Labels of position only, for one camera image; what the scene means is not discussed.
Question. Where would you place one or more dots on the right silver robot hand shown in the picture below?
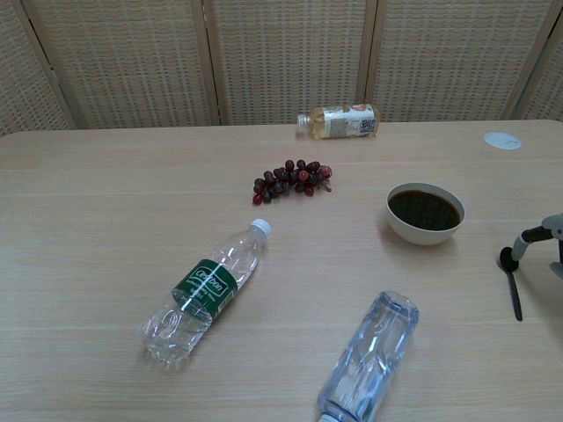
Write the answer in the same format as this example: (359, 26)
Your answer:
(534, 234)

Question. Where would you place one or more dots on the black plastic spoon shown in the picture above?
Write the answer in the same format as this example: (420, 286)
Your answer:
(514, 290)

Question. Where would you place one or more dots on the white cup with black interior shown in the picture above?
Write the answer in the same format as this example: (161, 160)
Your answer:
(424, 236)

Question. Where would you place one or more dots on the crushed clear plastic bottle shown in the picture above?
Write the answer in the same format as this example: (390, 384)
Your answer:
(374, 351)

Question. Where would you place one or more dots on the yellow tea bottle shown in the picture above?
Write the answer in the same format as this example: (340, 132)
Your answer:
(338, 123)

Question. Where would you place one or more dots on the green label water bottle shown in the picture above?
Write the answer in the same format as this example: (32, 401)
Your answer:
(204, 288)

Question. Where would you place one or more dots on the white round table grommet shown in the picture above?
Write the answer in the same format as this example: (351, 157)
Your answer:
(501, 140)

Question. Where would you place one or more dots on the red grape bunch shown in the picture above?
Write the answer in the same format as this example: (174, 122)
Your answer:
(281, 182)

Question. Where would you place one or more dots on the woven wooden folding screen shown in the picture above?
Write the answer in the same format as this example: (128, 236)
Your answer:
(286, 57)

